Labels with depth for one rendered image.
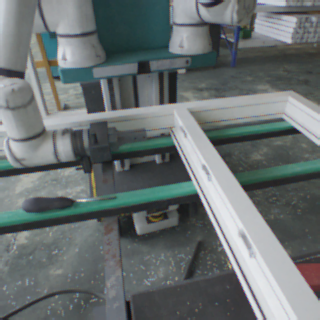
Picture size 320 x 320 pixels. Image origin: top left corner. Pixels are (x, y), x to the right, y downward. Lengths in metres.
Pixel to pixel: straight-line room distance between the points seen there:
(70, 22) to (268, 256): 0.92
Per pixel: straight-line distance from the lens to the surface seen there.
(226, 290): 0.77
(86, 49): 1.02
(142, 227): 1.48
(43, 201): 0.59
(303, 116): 0.93
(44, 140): 0.67
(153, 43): 1.22
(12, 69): 0.74
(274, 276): 0.41
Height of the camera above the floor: 1.28
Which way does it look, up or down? 37 degrees down
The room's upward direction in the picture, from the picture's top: 2 degrees counter-clockwise
